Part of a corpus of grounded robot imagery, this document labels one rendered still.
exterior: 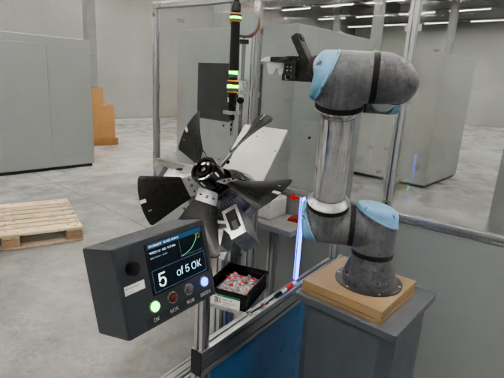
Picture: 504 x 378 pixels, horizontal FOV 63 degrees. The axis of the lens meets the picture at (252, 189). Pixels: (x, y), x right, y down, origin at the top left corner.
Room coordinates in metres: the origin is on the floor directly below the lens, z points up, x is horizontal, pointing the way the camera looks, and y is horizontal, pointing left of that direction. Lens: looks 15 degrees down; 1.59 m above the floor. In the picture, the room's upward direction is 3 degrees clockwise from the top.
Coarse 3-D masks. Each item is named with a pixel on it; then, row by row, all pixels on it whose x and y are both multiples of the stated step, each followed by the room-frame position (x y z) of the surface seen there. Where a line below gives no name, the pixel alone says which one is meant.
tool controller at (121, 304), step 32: (160, 224) 0.95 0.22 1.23; (192, 224) 0.91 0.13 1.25; (96, 256) 0.77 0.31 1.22; (128, 256) 0.76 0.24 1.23; (160, 256) 0.82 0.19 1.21; (192, 256) 0.88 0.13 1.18; (96, 288) 0.77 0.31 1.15; (128, 288) 0.74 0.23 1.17; (128, 320) 0.72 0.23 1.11; (160, 320) 0.77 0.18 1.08
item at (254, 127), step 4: (260, 116) 1.82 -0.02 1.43; (264, 116) 1.77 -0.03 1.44; (268, 116) 1.73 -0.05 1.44; (260, 120) 1.77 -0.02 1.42; (264, 120) 1.73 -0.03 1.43; (268, 120) 1.69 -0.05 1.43; (252, 124) 1.84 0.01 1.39; (256, 124) 1.74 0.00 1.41; (260, 124) 1.71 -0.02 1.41; (264, 124) 1.68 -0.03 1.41; (252, 128) 1.74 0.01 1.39; (256, 128) 1.70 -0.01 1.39; (248, 132) 1.74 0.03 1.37; (252, 132) 1.69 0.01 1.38; (244, 136) 1.72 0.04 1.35; (248, 136) 1.68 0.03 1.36; (240, 140) 1.74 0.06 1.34; (240, 144) 1.68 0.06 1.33; (232, 148) 1.71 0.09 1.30; (232, 152) 1.76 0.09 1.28
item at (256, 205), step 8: (232, 184) 1.57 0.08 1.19; (240, 184) 1.56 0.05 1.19; (248, 184) 1.56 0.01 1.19; (256, 184) 1.56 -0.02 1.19; (264, 184) 1.56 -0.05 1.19; (272, 184) 1.55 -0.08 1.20; (288, 184) 1.53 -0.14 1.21; (240, 192) 1.50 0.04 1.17; (248, 192) 1.50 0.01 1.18; (256, 192) 1.49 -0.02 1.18; (264, 192) 1.49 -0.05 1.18; (248, 200) 1.45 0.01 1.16; (256, 200) 1.45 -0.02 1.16; (264, 200) 1.44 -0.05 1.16; (256, 208) 1.41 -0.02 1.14
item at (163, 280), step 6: (168, 264) 0.83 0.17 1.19; (156, 270) 0.80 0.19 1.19; (162, 270) 0.81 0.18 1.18; (168, 270) 0.82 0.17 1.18; (156, 276) 0.79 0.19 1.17; (162, 276) 0.81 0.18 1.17; (168, 276) 0.82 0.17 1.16; (156, 282) 0.79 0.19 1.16; (162, 282) 0.80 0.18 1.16; (168, 282) 0.81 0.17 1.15; (156, 288) 0.79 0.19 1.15; (162, 288) 0.80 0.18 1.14
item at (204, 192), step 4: (200, 188) 1.64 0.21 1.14; (204, 188) 1.65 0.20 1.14; (196, 192) 1.62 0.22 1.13; (200, 192) 1.63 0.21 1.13; (204, 192) 1.64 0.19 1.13; (208, 192) 1.64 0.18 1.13; (212, 192) 1.65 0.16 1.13; (196, 196) 1.61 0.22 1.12; (200, 196) 1.62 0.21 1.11; (204, 196) 1.62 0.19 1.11; (208, 196) 1.63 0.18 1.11; (212, 196) 1.64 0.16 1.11; (216, 196) 1.65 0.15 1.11; (200, 200) 1.61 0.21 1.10; (204, 200) 1.61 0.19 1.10; (208, 200) 1.62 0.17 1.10; (212, 200) 1.63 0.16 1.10; (216, 200) 1.63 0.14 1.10; (212, 204) 1.62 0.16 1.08
